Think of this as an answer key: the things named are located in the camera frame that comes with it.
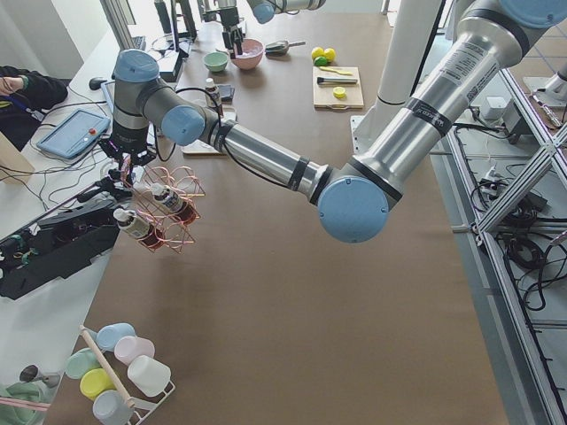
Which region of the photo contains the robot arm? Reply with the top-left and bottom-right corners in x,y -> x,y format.
100,1 -> 566,243
214,0 -> 326,43

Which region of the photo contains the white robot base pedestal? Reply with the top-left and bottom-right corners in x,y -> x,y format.
351,0 -> 446,154

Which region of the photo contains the yellow lemon upper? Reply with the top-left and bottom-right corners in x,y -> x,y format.
311,46 -> 325,61

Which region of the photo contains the blue teach pendant tablet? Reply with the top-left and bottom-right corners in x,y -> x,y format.
36,109 -> 111,159

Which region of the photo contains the pink bowl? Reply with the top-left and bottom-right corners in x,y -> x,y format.
230,38 -> 265,70

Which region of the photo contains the steel ice scoop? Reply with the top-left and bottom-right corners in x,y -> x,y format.
265,40 -> 307,52

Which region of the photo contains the yellow plastic knife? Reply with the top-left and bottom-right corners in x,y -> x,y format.
319,66 -> 353,76

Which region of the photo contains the steel muddler black tip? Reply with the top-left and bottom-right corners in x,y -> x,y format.
316,76 -> 358,85

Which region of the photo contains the green bowl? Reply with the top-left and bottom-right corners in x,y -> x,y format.
203,51 -> 229,73

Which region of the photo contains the grey folded cloth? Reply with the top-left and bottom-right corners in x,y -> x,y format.
219,85 -> 235,103

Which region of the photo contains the tea bottle taken to tray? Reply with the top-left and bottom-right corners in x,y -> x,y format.
205,78 -> 223,116

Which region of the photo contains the copper wire bottle rack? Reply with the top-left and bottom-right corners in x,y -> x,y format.
126,166 -> 205,253

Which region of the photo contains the white cup drying rack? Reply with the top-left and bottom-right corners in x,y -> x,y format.
64,322 -> 176,424

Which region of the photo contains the half lemon slice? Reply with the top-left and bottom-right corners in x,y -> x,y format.
333,87 -> 346,98

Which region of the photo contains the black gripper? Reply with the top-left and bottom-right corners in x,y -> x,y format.
97,137 -> 157,186
219,7 -> 244,43

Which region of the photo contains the bamboo cutting board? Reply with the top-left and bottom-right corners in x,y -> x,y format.
312,66 -> 364,110

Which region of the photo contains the tea bottle outer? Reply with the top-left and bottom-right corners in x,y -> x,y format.
113,208 -> 164,250

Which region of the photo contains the tea bottle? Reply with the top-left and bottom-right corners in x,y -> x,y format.
113,208 -> 164,250
151,183 -> 198,225

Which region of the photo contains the tea bottle middle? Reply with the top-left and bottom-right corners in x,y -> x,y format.
151,183 -> 198,225

